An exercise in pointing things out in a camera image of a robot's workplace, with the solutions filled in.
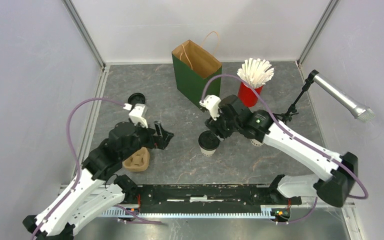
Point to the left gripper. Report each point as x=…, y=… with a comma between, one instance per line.
x=164, y=139

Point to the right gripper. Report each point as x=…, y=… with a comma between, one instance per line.
x=214, y=126

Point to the black coffee lid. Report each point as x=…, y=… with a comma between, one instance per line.
x=208, y=141
x=136, y=98

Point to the white paper coffee cup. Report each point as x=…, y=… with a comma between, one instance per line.
x=208, y=152

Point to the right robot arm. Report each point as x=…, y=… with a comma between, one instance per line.
x=333, y=175

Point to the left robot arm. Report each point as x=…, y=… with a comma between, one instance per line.
x=69, y=213

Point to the red cup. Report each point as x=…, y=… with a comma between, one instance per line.
x=247, y=96

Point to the brown cardboard cup carrier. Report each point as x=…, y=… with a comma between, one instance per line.
x=138, y=161

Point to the white wrapped straws bundle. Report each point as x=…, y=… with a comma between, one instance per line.
x=256, y=72

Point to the green paper bag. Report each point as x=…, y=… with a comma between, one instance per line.
x=194, y=67

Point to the silver microphone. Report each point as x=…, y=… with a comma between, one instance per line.
x=358, y=110

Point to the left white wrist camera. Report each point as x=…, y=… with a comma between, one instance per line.
x=137, y=114

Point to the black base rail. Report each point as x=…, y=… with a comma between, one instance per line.
x=206, y=198

